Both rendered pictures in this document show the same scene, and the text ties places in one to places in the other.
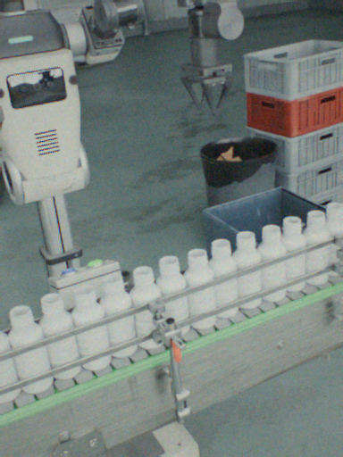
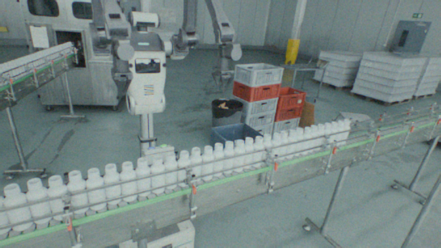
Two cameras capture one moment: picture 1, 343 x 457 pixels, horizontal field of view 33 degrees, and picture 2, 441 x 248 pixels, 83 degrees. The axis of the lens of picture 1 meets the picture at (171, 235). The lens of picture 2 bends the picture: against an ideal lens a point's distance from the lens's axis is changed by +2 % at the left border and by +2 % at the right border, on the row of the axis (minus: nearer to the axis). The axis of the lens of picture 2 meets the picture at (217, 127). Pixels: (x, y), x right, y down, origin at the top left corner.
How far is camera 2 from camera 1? 0.04 m
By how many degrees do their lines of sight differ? 6
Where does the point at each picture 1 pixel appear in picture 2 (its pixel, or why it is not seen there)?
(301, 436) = (239, 229)
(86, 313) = (157, 168)
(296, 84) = (254, 80)
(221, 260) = (218, 151)
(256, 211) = (233, 131)
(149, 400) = (178, 209)
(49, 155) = (149, 96)
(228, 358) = (214, 194)
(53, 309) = (142, 165)
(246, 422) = (216, 220)
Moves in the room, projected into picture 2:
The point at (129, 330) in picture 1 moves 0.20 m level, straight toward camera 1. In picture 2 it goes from (174, 177) to (175, 210)
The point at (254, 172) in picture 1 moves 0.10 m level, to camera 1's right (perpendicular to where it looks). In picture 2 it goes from (232, 114) to (240, 114)
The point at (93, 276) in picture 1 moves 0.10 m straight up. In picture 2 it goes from (161, 151) to (161, 132)
